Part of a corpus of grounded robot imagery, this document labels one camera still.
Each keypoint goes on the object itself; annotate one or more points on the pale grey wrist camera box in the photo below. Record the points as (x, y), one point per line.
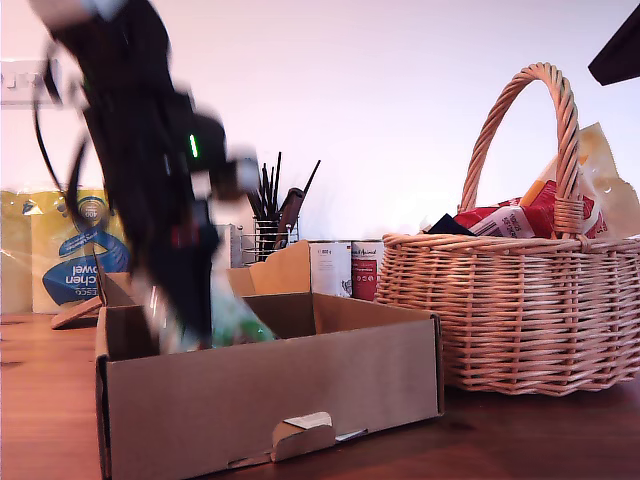
(245, 170)

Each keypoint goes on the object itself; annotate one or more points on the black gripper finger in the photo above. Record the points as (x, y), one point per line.
(190, 290)
(622, 52)

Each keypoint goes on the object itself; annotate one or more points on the yellow kitchen towel pack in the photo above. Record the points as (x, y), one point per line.
(30, 250)

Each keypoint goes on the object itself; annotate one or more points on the brown cardboard box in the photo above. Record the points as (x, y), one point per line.
(250, 390)

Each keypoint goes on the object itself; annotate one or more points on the white Porlex box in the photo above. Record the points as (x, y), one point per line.
(235, 245)

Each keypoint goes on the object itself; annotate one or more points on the red and white tin can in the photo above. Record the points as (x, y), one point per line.
(365, 275)

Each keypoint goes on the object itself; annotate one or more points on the white wall light switch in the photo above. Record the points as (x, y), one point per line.
(15, 80)

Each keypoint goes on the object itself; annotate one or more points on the blue mini eggs bag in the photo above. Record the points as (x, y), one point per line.
(450, 227)

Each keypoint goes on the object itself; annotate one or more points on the red white Maltesers bunnies bag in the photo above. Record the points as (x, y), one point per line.
(535, 210)

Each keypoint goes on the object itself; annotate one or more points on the white tissue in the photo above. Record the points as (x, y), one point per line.
(428, 224)

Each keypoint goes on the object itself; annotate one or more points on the white printed paper sheet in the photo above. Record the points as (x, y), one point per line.
(310, 421)

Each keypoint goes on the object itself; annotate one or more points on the white Galaxy chocolate egg bag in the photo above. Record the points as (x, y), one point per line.
(240, 325)

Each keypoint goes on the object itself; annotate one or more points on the black chopstick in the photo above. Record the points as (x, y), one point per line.
(276, 185)
(265, 200)
(309, 180)

